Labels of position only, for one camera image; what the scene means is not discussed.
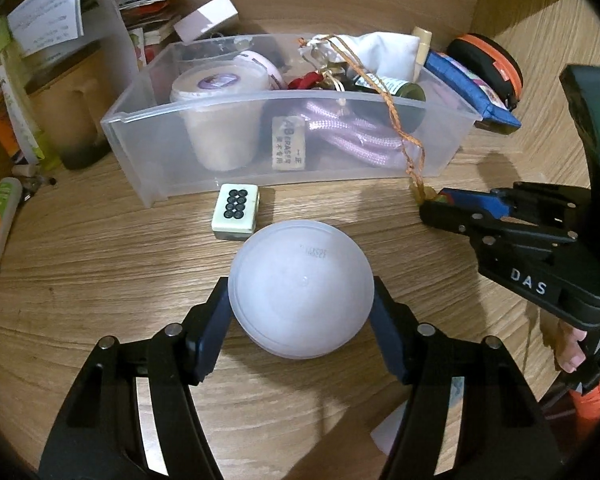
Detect small white box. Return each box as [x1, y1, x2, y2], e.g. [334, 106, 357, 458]
[174, 0, 239, 43]

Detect person's right hand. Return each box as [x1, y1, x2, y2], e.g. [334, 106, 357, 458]
[554, 317, 588, 375]

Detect white sleeved eraser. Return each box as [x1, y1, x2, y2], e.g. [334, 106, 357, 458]
[271, 115, 307, 172]

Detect pale blue paper strip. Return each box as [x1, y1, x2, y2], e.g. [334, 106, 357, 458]
[370, 377, 466, 456]

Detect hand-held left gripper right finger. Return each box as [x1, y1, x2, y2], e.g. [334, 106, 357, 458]
[367, 277, 563, 480]

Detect green white mahjong tile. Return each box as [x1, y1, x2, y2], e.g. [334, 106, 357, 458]
[211, 183, 259, 240]

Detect red gold ornament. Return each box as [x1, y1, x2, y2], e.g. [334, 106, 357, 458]
[287, 62, 348, 92]

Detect pink braided rope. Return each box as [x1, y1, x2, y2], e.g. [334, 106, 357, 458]
[295, 99, 406, 168]

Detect orange black round case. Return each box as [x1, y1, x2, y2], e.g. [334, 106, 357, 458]
[446, 34, 524, 111]

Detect cream eraser stick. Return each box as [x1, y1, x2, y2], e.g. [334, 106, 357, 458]
[411, 26, 433, 83]

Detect pink plastic jar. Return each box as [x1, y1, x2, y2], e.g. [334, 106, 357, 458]
[232, 50, 287, 92]

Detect dark green glass bottle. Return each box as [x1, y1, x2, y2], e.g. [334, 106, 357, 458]
[347, 72, 427, 126]

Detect brown ceramic mug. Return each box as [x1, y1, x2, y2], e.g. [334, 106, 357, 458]
[27, 42, 113, 171]

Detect small dark metal items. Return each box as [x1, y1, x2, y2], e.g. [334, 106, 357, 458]
[10, 162, 58, 203]

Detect yellow green bottle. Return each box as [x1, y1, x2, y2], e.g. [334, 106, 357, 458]
[0, 16, 63, 171]

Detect white drawstring pouch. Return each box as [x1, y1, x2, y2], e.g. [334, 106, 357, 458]
[297, 31, 431, 203]

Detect blue zip pouch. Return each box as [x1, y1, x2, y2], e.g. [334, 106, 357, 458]
[424, 50, 522, 136]

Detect white tape roll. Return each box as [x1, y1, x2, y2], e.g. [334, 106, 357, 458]
[169, 64, 272, 171]

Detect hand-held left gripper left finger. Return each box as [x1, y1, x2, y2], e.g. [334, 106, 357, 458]
[37, 276, 231, 480]

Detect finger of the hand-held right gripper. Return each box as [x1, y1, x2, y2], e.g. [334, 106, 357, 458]
[419, 200, 578, 261]
[437, 187, 518, 216]

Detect stack of small books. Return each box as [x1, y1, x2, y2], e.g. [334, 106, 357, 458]
[115, 0, 181, 46]

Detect white round plastic container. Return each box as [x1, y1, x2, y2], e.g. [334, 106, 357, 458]
[227, 220, 371, 360]

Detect clear plastic storage bin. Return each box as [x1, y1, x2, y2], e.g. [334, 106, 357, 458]
[100, 34, 483, 208]

